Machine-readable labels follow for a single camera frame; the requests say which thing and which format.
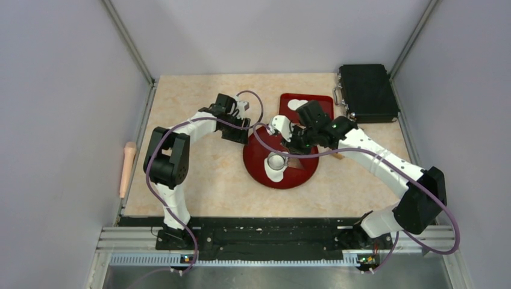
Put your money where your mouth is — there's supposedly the black case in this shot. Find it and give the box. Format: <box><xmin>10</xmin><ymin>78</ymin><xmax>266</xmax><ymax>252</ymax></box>
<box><xmin>332</xmin><ymin>64</ymin><xmax>400</xmax><ymax>123</ymax></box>

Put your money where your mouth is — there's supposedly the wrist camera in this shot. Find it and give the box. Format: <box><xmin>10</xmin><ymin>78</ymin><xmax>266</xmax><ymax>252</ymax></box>
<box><xmin>233</xmin><ymin>101</ymin><xmax>250</xmax><ymax>118</ymax></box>
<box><xmin>267</xmin><ymin>115</ymin><xmax>293</xmax><ymax>142</ymax></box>

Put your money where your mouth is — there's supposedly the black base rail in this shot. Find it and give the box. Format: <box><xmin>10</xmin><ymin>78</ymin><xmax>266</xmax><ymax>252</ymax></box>
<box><xmin>118</xmin><ymin>217</ymin><xmax>418</xmax><ymax>267</ymax></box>

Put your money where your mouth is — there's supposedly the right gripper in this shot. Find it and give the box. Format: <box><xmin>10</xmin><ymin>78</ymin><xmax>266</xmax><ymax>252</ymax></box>
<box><xmin>280</xmin><ymin>124</ymin><xmax>318</xmax><ymax>157</ymax></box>

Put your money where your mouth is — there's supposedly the purple cable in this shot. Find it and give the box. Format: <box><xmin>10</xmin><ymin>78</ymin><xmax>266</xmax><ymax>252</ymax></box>
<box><xmin>252</xmin><ymin>122</ymin><xmax>462</xmax><ymax>274</ymax></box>
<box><xmin>145</xmin><ymin>90</ymin><xmax>265</xmax><ymax>276</ymax></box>

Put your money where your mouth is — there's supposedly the beige wooden rolling pin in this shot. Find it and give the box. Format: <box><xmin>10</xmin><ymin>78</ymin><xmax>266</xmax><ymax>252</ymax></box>
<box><xmin>119</xmin><ymin>141</ymin><xmax>137</xmax><ymax>199</ymax></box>

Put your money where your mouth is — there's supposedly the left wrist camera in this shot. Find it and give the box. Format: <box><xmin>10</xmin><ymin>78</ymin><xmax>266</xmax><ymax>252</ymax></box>
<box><xmin>233</xmin><ymin>101</ymin><xmax>250</xmax><ymax>118</ymax></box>

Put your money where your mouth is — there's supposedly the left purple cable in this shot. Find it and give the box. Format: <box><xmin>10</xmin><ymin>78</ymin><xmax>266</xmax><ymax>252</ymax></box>
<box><xmin>145</xmin><ymin>90</ymin><xmax>265</xmax><ymax>276</ymax></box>

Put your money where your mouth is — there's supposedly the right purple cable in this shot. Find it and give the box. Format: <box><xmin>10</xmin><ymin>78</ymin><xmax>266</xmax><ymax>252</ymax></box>
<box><xmin>252</xmin><ymin>122</ymin><xmax>462</xmax><ymax>274</ymax></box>

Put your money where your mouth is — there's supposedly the round red tray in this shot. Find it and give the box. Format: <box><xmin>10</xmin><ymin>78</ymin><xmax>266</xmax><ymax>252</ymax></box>
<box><xmin>242</xmin><ymin>135</ymin><xmax>319</xmax><ymax>190</ymax></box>

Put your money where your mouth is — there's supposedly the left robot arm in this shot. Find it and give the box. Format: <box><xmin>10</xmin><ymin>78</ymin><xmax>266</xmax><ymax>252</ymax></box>
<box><xmin>143</xmin><ymin>94</ymin><xmax>251</xmax><ymax>249</ymax></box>

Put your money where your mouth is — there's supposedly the white dough ball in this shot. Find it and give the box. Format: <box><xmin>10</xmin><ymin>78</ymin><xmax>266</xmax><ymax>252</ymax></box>
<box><xmin>263</xmin><ymin>159</ymin><xmax>288</xmax><ymax>182</ymax></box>

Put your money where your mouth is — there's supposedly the rectangular red tray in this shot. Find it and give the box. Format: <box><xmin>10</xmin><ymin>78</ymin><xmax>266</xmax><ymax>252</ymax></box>
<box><xmin>278</xmin><ymin>93</ymin><xmax>334</xmax><ymax>123</ymax></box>

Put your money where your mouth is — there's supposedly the wooden roller tool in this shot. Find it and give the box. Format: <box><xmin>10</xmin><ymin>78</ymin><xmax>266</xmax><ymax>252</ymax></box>
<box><xmin>333</xmin><ymin>116</ymin><xmax>352</xmax><ymax>160</ymax></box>

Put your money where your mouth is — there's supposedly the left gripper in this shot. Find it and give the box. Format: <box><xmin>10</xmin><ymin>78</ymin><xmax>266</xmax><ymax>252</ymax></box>
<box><xmin>220</xmin><ymin>113</ymin><xmax>250</xmax><ymax>145</ymax></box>

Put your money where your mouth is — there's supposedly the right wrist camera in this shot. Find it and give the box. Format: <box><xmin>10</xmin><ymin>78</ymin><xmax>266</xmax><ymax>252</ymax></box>
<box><xmin>267</xmin><ymin>115</ymin><xmax>293</xmax><ymax>142</ymax></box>

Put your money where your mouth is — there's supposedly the metal ring cutter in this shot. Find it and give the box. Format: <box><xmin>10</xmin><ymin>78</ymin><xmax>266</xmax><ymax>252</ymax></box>
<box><xmin>266</xmin><ymin>152</ymin><xmax>287</xmax><ymax>171</ymax></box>

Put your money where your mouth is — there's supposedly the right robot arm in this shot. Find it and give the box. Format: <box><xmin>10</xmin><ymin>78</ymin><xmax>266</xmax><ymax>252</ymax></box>
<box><xmin>269</xmin><ymin>101</ymin><xmax>447</xmax><ymax>248</ymax></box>

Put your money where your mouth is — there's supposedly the left white wrapper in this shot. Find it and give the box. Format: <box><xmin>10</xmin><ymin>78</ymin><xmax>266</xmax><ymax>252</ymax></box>
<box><xmin>287</xmin><ymin>99</ymin><xmax>308</xmax><ymax>111</ymax></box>

